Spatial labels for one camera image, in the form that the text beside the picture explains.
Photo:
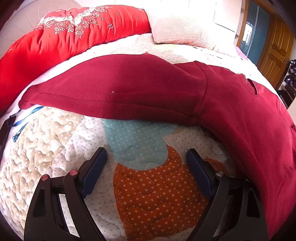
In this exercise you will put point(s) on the red floral quilt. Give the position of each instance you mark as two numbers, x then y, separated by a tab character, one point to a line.
46	51

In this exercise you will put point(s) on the pink bed sheet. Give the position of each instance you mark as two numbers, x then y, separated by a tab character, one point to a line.
241	53

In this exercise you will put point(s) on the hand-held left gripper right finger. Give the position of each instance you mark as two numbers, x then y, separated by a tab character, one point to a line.
198	173

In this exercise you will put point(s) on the quilted patchwork bedspread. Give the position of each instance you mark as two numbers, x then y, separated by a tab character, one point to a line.
150	197

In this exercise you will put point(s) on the maroon fleece pants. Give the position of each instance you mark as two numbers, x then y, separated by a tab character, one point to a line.
138	88

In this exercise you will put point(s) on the dark cluttered shelf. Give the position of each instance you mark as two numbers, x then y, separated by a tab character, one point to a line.
290	74

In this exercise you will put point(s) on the teal door panel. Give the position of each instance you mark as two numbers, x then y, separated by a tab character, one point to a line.
254	34

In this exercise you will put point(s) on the wooden door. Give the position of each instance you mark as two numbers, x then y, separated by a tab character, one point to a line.
275	51

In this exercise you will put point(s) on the pink textured pillow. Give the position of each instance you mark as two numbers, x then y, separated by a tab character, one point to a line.
180	27

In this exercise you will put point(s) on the white wardrobe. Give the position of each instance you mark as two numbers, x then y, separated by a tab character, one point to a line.
219	14

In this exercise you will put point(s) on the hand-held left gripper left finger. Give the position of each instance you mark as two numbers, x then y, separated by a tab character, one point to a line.
92	176

